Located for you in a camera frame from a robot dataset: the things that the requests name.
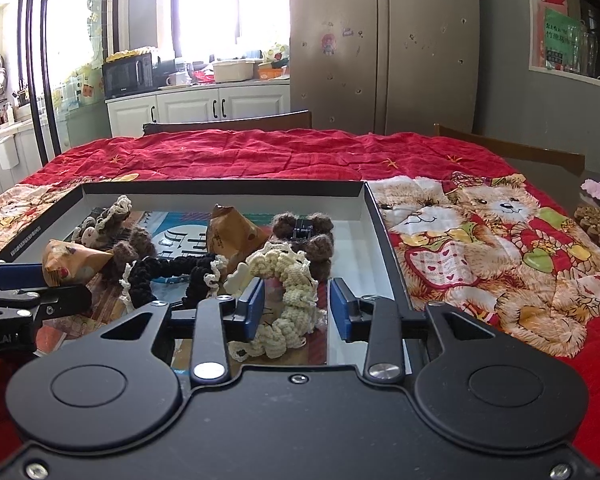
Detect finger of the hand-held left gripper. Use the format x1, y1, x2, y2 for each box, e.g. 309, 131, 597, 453
0, 284, 94, 330
0, 258, 47, 292

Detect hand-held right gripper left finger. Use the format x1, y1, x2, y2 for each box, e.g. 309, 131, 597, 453
101, 276, 267, 387

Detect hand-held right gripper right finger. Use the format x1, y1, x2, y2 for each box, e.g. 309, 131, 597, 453
328, 277, 499, 382

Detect brown paper pyramid packet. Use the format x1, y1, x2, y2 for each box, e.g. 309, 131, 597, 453
41, 238, 115, 289
207, 203, 272, 274

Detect cream crochet scrunchie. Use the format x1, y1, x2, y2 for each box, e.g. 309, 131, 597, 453
225, 242, 329, 362

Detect large brown fuzzy hair claw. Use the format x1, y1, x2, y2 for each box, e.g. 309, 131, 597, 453
270, 212, 337, 282

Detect grey shallow box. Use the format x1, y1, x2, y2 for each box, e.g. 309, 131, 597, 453
0, 180, 414, 372

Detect brown lace-trimmed scrunchie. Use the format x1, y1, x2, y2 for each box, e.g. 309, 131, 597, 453
70, 194, 134, 252

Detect black white-lace scrunchie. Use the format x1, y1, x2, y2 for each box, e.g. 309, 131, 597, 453
122, 253, 227, 312

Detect small brown fuzzy hair clip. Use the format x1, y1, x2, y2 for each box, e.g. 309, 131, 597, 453
111, 226, 157, 282

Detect white hanging waste bin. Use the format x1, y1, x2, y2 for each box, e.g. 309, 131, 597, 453
0, 136, 21, 171

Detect red bear-print blanket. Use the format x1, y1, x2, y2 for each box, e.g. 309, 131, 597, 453
0, 127, 600, 461

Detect wooden chair back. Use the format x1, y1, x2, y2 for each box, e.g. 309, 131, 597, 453
142, 109, 314, 137

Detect white base cabinet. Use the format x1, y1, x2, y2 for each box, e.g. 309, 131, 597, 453
105, 82, 291, 139

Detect black framed glass door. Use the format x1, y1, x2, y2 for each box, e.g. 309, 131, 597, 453
16, 0, 123, 167

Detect black microwave oven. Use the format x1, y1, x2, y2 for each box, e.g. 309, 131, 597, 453
102, 53, 156, 100

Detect white plastic storage container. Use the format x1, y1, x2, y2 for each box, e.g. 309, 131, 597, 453
212, 58, 264, 84

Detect dark wooden chair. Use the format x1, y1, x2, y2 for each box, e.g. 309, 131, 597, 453
432, 122, 587, 177

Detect silver two-door refrigerator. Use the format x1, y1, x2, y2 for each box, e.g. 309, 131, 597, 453
288, 0, 482, 137

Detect green and red paper bag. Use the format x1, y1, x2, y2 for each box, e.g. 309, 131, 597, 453
537, 0, 582, 72

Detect clear glass bottles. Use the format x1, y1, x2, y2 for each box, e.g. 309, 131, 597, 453
564, 9, 600, 77

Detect white wall shelf unit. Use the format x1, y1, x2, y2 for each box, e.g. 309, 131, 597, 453
525, 0, 600, 92

